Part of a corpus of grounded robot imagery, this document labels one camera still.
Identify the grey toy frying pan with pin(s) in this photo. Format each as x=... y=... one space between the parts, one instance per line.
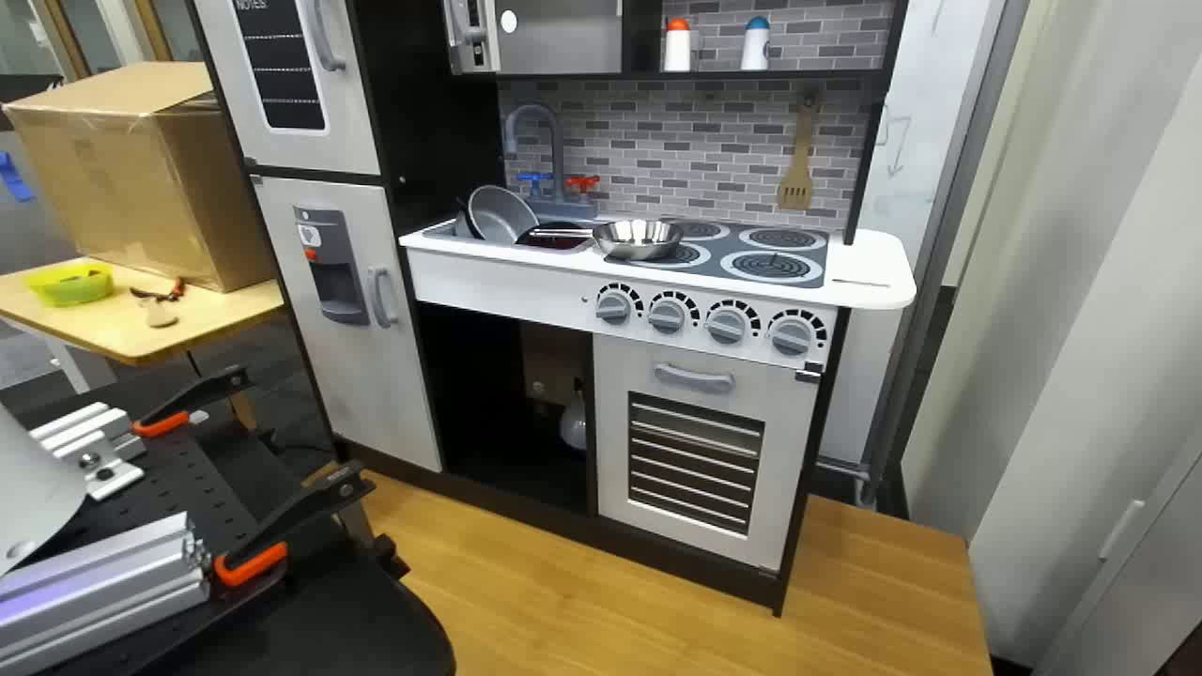
x=501 y=216

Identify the white oven door with vents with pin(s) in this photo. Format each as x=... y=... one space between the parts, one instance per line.
x=625 y=376

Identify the white and red appliance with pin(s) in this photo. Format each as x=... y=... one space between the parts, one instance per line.
x=352 y=113

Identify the grey toy microwave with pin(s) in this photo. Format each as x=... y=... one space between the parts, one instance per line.
x=566 y=38

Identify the dark pot with red rim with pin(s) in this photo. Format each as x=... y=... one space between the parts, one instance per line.
x=556 y=233

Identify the grey stove knob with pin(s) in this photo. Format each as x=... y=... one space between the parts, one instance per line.
x=725 y=325
x=665 y=313
x=794 y=337
x=614 y=306

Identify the small aluminium bracket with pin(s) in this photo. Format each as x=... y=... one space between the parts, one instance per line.
x=81 y=432

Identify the white fridge door with dispenser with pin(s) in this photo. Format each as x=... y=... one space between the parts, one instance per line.
x=379 y=399

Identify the wooden toy spatula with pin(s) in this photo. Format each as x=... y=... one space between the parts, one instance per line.
x=799 y=188

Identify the shiny steel bowl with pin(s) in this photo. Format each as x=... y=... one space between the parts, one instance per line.
x=640 y=233

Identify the grey toy faucet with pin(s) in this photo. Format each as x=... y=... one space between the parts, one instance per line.
x=556 y=163

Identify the small beige toy food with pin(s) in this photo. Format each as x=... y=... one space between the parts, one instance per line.
x=162 y=313

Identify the white metal cabinet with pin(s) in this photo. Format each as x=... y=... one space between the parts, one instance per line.
x=1090 y=313

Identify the black white toy kitchen playset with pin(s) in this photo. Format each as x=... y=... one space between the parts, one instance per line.
x=426 y=126

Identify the small brown toy food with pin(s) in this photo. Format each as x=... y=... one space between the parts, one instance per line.
x=158 y=292

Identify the large cardboard box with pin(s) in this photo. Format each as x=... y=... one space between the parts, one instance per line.
x=136 y=176

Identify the green plastic bowl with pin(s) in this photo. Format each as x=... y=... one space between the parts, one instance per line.
x=74 y=288

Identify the black orange bar clamp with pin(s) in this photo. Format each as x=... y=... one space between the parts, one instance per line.
x=293 y=511
x=189 y=399

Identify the white shaker with blue cap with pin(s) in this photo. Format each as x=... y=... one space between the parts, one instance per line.
x=755 y=52

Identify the white shaker with orange cap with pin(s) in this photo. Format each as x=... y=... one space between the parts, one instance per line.
x=677 y=52

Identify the long aluminium extrusion profile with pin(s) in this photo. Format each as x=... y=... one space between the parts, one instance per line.
x=87 y=586

